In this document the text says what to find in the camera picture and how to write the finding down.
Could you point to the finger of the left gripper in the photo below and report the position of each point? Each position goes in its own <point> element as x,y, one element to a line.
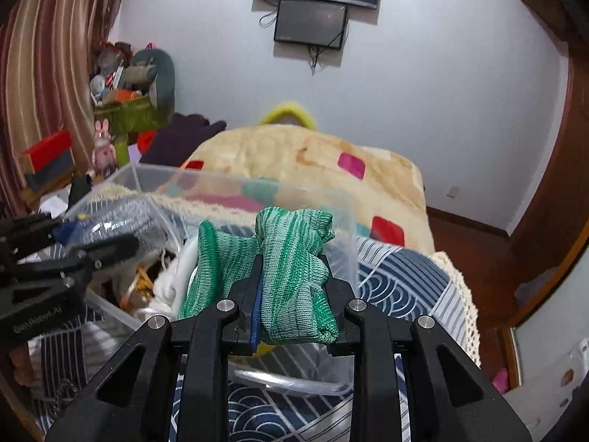
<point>64,232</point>
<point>108,252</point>

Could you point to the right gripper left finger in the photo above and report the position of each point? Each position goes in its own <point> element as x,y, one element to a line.
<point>168,373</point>

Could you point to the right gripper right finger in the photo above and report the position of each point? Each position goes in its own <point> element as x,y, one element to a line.
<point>448,397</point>

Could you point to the green knitted cloth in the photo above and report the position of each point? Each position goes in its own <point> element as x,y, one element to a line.
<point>294,307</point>

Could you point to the red box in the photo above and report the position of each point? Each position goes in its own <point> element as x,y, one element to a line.
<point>41,154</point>

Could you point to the pink rabbit doll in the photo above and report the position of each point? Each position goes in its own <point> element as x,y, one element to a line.
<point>103,160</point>

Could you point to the clear plastic storage box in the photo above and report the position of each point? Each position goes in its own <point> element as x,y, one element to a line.
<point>186,199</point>

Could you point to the white sliding door with hearts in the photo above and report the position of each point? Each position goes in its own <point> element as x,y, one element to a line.
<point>552,351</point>

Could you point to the red cloth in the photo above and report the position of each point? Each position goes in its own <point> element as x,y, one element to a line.
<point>144,140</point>

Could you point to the green storage box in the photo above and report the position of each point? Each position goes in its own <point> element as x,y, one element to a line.
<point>135,116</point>

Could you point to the dark purple garment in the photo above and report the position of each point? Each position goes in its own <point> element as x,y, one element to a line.
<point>173,144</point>

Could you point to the blue patterned tablecloth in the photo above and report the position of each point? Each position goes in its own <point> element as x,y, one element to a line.
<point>171,378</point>

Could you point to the brown wooden wardrobe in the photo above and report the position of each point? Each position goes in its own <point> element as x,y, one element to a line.
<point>553,230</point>

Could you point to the grey green plush toy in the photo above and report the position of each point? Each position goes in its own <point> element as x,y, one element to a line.
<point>152,72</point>

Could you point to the striped curtain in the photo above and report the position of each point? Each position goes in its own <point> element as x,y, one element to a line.
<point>46,67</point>

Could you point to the beige patchwork blanket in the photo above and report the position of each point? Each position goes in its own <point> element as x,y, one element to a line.
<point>386,189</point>

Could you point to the small wall monitor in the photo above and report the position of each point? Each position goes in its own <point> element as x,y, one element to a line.
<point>311,23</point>

